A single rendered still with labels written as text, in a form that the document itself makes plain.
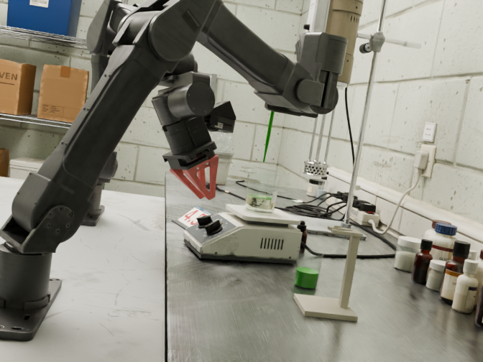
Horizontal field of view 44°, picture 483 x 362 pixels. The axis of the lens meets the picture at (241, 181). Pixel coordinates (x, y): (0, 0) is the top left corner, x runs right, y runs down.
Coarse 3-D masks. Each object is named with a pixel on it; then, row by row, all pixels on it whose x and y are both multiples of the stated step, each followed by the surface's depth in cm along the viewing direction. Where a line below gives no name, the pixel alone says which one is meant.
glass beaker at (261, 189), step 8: (248, 176) 117; (256, 176) 115; (264, 176) 115; (272, 176) 115; (248, 184) 117; (256, 184) 115; (264, 184) 115; (272, 184) 115; (248, 192) 116; (256, 192) 115; (264, 192) 115; (272, 192) 116; (248, 200) 116; (256, 200) 115; (264, 200) 115; (272, 200) 116; (248, 208) 116; (256, 208) 115; (264, 208) 115; (272, 208) 117
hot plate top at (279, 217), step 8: (232, 208) 118; (240, 208) 119; (240, 216) 113; (248, 216) 112; (256, 216) 112; (264, 216) 114; (272, 216) 115; (280, 216) 117; (288, 216) 118; (296, 224) 115
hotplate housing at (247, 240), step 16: (240, 224) 112; (256, 224) 114; (272, 224) 115; (288, 224) 120; (192, 240) 114; (224, 240) 110; (240, 240) 111; (256, 240) 112; (272, 240) 113; (288, 240) 114; (208, 256) 110; (224, 256) 111; (240, 256) 112; (256, 256) 113; (272, 256) 114; (288, 256) 115
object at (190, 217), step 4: (196, 208) 142; (192, 212) 141; (196, 212) 140; (200, 212) 139; (184, 216) 142; (188, 216) 140; (192, 216) 139; (196, 216) 138; (184, 220) 140; (188, 220) 139; (192, 220) 138; (196, 220) 137; (192, 224) 136
